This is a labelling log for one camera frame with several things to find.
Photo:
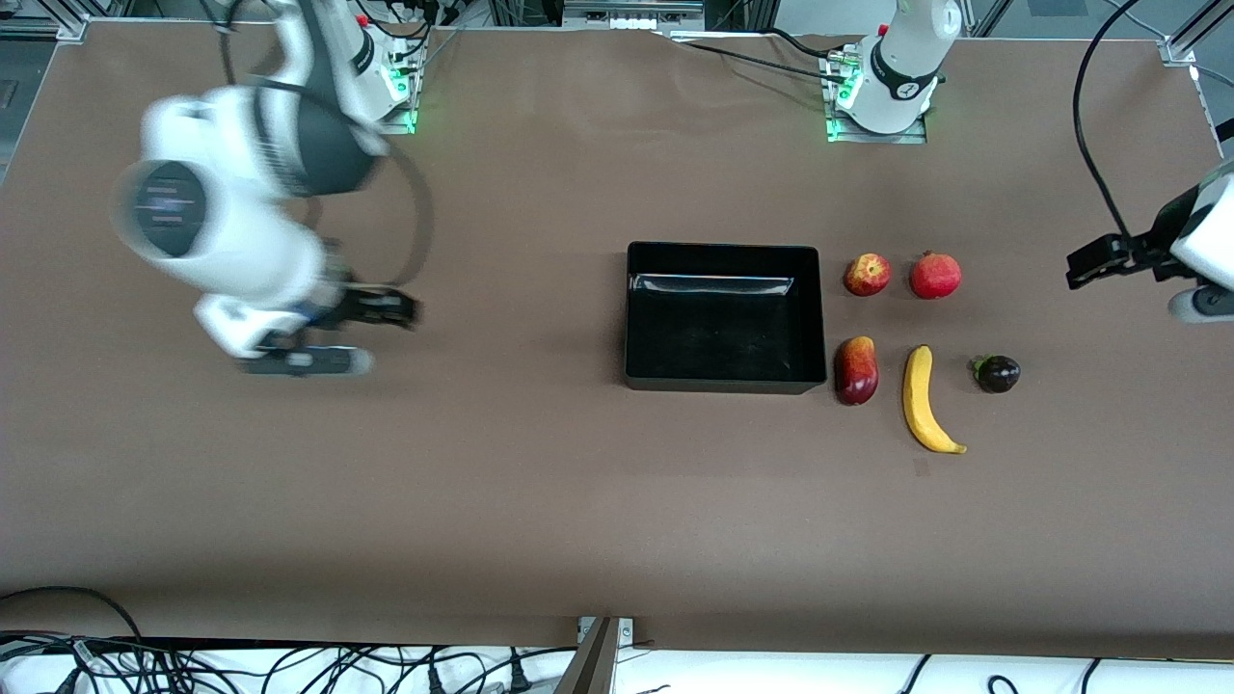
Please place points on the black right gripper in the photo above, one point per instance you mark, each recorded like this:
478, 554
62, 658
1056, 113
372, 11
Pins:
359, 305

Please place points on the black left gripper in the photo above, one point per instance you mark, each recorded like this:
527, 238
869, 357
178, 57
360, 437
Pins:
1154, 243

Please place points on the yellow banana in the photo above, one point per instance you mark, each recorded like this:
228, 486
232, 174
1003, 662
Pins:
919, 400

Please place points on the red yellow apple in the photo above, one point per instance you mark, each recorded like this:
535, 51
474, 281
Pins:
867, 276

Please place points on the black plastic box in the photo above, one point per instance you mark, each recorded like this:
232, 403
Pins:
723, 323

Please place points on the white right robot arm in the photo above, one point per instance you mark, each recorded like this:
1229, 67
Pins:
241, 241

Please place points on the dark purple eggplant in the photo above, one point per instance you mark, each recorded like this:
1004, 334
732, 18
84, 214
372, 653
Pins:
999, 374

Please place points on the red pomegranate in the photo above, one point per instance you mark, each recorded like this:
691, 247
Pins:
936, 277

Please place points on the red yellow mango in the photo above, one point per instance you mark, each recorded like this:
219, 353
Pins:
856, 371

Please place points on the white power strip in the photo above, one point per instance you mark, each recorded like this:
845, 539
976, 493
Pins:
631, 13

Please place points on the grey metal pole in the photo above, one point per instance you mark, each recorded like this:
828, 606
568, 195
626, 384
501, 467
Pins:
590, 665

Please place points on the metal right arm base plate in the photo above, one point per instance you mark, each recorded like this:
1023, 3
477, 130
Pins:
400, 120

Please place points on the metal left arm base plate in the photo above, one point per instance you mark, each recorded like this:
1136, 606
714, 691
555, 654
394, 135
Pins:
916, 138

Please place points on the aluminium frame corner profile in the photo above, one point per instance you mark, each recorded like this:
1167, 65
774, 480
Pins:
43, 31
1181, 48

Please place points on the silver table edge bracket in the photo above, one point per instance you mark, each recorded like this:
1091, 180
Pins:
627, 628

